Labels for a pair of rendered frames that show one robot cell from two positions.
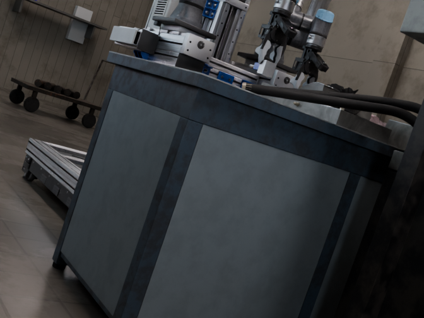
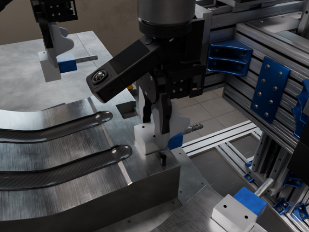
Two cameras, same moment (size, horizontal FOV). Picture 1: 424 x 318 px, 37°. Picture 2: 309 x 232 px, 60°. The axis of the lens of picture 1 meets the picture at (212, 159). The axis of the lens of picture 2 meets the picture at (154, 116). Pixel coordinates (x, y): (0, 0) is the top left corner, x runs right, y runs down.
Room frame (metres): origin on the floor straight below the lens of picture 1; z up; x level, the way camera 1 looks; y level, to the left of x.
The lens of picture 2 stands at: (2.67, -0.61, 1.23)
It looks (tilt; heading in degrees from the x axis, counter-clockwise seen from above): 38 degrees down; 97
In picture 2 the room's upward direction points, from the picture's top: straight up
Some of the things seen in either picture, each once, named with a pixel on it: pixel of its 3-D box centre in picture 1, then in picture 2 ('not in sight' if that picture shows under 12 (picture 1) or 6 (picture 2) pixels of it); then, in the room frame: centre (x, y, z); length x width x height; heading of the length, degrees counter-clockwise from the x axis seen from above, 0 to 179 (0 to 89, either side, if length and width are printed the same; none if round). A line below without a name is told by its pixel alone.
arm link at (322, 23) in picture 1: (322, 24); not in sight; (2.64, -0.25, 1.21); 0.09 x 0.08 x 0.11; 2
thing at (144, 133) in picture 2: not in sight; (172, 135); (2.66, -0.24, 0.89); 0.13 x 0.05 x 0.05; 32
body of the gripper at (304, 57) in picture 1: (308, 60); (168, 59); (2.65, -0.25, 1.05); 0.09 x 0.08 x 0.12; 32
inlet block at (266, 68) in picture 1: (259, 67); (70, 61); (2.40, -0.06, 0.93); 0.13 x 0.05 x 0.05; 32
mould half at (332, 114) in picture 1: (322, 106); (17, 167); (2.40, -0.33, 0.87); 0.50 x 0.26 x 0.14; 32
